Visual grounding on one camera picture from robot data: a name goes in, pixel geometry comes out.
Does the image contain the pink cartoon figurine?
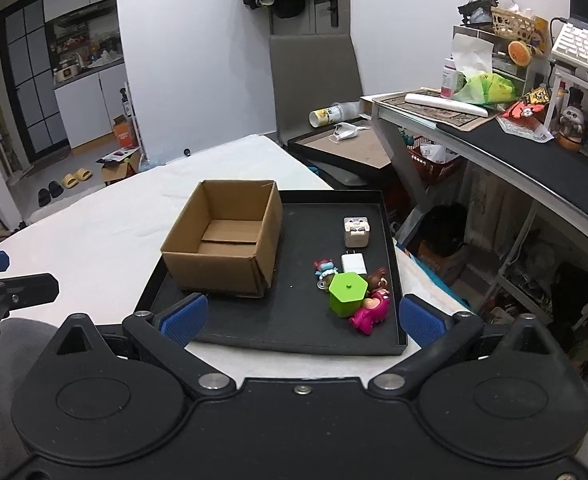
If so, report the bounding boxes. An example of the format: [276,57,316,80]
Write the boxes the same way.
[349,289,390,336]

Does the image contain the brown-haired doll figurine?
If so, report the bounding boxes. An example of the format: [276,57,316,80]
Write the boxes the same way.
[367,268,390,294]

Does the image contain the green hexagonal box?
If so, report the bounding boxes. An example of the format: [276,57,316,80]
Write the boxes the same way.
[328,272,368,318]

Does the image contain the brown cardboard box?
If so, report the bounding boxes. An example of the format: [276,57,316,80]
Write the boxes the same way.
[160,180,283,298]

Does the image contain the white usb charger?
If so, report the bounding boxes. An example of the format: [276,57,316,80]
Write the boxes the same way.
[341,252,368,275]

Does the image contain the small blue red figurine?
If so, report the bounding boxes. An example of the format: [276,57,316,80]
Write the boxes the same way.
[314,259,338,290]

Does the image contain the purple white cube charger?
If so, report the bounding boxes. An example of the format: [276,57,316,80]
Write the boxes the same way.
[343,217,371,249]

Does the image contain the black slippers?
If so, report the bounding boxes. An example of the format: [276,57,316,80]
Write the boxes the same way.
[37,181,64,207]

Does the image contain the yellow slippers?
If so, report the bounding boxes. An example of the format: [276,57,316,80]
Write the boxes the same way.
[62,168,93,190]

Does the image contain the black shallow tray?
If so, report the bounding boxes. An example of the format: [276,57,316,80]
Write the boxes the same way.
[132,187,409,357]

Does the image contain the cardboard box on floor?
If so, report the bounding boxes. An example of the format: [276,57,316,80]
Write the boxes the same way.
[96,148,141,185]

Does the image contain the red plastic basket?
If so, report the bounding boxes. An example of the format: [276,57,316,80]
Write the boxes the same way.
[408,143,463,185]

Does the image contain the orange box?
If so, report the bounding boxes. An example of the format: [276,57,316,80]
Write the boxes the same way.
[112,115,138,148]

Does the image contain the grey desk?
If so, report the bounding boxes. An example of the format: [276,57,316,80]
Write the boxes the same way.
[359,93,588,246]

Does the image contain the black brown side tray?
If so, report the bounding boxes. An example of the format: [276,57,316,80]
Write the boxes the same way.
[286,119,390,179]

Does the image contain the white face mask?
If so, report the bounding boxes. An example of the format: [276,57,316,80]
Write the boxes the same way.
[329,122,367,143]

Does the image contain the white long remote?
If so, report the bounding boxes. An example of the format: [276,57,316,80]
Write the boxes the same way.
[405,92,489,117]

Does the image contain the white yellow can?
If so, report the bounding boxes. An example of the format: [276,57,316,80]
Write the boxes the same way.
[308,102,360,128]

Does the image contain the green plastic bag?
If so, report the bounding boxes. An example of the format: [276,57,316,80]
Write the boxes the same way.
[452,73,518,105]

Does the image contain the grey chair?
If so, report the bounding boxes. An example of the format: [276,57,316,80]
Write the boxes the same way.
[269,34,394,191]

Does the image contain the wicker basket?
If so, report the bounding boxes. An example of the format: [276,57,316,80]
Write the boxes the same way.
[490,6,536,44]

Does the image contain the white keyboard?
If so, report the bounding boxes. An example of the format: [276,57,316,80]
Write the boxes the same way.
[551,22,588,72]

